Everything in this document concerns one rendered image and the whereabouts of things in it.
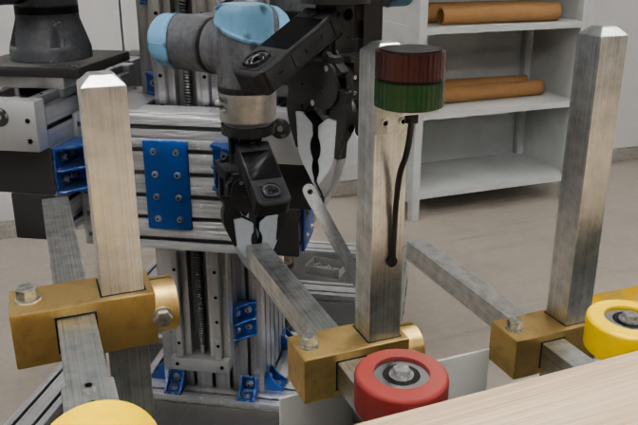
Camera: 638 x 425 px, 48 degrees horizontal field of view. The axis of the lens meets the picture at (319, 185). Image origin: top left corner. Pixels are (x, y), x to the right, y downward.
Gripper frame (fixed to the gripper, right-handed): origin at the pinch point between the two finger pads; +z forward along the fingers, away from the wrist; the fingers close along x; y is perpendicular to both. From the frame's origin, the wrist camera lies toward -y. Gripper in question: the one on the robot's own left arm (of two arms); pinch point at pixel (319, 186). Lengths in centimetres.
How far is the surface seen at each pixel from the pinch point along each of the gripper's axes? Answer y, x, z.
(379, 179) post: -1.3, -9.8, -3.4
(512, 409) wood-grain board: -4.3, -27.7, 10.8
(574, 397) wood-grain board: 0.9, -30.2, 10.8
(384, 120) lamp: -1.4, -10.4, -9.1
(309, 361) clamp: -8.5, -8.0, 14.0
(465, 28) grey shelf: 218, 145, 12
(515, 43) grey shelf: 288, 164, 26
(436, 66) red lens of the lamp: -1.5, -16.0, -14.7
